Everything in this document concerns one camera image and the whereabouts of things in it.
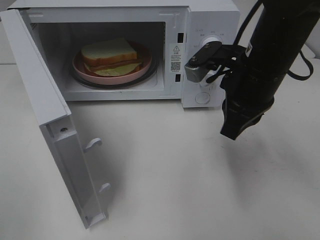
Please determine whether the pink round plate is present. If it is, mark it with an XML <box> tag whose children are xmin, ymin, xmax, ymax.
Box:
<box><xmin>72</xmin><ymin>38</ymin><xmax>153</xmax><ymax>87</ymax></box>

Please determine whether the round door release button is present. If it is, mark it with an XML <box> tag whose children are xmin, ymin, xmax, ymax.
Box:
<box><xmin>195</xmin><ymin>92</ymin><xmax>210</xmax><ymax>104</ymax></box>

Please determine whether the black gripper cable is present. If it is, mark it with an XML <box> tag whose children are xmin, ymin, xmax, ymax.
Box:
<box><xmin>232</xmin><ymin>0</ymin><xmax>315</xmax><ymax>80</ymax></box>

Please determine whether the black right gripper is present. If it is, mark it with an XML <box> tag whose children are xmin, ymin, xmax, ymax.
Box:
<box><xmin>184</xmin><ymin>41</ymin><xmax>250</xmax><ymax>93</ymax></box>

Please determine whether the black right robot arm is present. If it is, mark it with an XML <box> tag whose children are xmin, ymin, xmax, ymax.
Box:
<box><xmin>184</xmin><ymin>0</ymin><xmax>320</xmax><ymax>107</ymax></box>

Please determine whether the white microwave oven body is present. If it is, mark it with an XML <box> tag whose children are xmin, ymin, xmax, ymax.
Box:
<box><xmin>6</xmin><ymin>0</ymin><xmax>240</xmax><ymax>108</ymax></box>

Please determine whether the glass microwave turntable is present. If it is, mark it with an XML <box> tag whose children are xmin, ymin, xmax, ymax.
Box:
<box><xmin>69</xmin><ymin>56</ymin><xmax>159</xmax><ymax>90</ymax></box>

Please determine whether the upper white power knob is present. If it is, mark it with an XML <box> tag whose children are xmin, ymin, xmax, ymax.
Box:
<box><xmin>201</xmin><ymin>35</ymin><xmax>223</xmax><ymax>47</ymax></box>

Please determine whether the white bread slice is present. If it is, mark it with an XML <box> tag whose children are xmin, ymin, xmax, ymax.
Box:
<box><xmin>80</xmin><ymin>38</ymin><xmax>138</xmax><ymax>67</ymax></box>

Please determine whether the green lettuce leaf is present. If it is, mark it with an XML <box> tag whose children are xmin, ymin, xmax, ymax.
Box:
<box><xmin>94</xmin><ymin>63</ymin><xmax>141</xmax><ymax>77</ymax></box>

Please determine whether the white timer knob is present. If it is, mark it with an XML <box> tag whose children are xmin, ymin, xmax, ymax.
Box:
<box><xmin>199</xmin><ymin>70</ymin><xmax>218</xmax><ymax>88</ymax></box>

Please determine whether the white microwave door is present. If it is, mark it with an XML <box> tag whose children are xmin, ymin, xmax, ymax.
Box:
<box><xmin>0</xmin><ymin>9</ymin><xmax>106</xmax><ymax>229</ymax></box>

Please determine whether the white warning label sticker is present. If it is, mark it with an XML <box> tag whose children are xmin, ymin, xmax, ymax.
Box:
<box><xmin>169</xmin><ymin>43</ymin><xmax>184</xmax><ymax>73</ymax></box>

